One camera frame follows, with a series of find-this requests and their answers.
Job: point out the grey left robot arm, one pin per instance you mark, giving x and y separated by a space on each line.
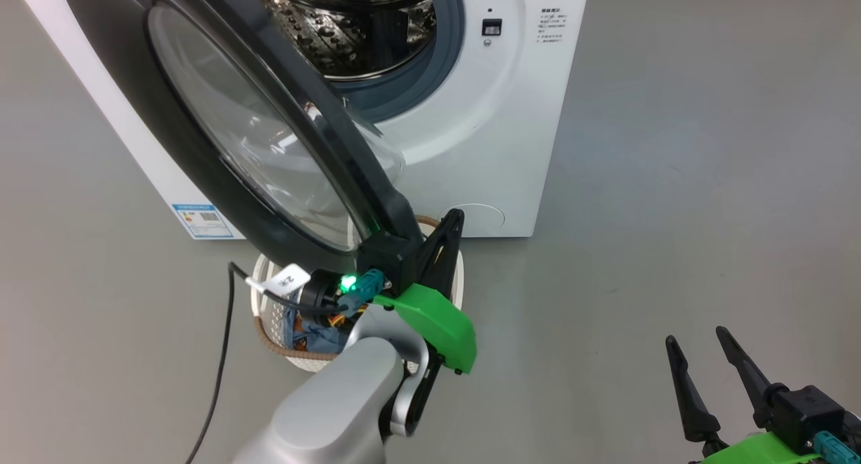
336 403

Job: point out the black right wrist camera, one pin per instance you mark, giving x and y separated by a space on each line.
807 410

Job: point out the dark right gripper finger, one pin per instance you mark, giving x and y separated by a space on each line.
750 376
693 410

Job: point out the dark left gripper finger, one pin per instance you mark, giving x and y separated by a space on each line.
440 255

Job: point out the black round glass washer door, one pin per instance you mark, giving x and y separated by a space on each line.
280 67

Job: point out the cream perforated basket brown rim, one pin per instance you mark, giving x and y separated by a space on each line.
266 302

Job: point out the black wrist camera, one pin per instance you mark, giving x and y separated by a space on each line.
807 410
390 255

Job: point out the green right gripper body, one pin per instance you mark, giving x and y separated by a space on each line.
760 450

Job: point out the round white filter cover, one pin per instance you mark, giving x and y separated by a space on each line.
484 218

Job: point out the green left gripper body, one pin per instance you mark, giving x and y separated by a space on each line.
437 323

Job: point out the white front-load washing machine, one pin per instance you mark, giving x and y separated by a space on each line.
484 148

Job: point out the blue garment with orange prints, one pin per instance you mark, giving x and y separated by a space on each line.
316 336

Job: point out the stainless steel washing machine drum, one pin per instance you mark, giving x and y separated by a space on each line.
350 33

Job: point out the blue energy label sticker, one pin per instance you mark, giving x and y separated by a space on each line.
202 222

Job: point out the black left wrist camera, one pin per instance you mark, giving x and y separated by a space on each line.
390 255

